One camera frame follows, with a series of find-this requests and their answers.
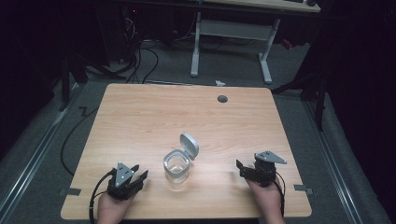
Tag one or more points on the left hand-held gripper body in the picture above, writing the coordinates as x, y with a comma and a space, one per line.
123, 182

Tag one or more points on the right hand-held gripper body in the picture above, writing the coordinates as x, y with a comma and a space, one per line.
264, 171

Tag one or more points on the person's left hand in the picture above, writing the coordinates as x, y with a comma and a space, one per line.
112, 208

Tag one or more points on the clear jar with grey lid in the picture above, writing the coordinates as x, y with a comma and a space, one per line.
179, 165

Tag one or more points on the grey tape strip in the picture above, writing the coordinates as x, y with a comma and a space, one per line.
70, 192
303, 188

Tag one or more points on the white paper scrap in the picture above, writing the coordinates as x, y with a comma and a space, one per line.
220, 83

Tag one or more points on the black metal stand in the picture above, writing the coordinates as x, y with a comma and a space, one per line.
314, 90
70, 77

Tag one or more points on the white metal desk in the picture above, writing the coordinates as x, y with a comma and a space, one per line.
233, 29

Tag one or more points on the metal floor rail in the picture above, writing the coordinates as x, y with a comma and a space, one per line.
334, 161
29, 165

